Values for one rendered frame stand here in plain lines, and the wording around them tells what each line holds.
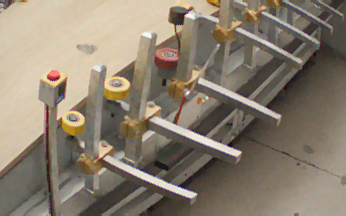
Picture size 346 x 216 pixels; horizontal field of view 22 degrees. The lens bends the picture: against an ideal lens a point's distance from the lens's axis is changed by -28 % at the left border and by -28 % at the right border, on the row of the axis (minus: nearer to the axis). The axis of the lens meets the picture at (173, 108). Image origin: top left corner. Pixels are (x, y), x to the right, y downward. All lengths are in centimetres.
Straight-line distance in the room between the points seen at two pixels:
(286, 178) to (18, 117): 185
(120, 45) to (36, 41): 35
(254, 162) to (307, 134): 42
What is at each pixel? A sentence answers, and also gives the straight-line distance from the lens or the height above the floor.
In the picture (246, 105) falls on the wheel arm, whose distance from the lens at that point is 341.
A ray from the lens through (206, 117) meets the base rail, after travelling 362.
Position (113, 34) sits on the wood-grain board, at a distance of 361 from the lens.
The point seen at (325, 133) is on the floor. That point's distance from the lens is 503.
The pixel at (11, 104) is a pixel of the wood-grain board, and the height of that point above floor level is 90.
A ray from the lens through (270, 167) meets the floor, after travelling 469.
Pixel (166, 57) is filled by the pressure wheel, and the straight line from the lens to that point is 348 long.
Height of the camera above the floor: 258
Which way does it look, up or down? 31 degrees down
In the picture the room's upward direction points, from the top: 8 degrees clockwise
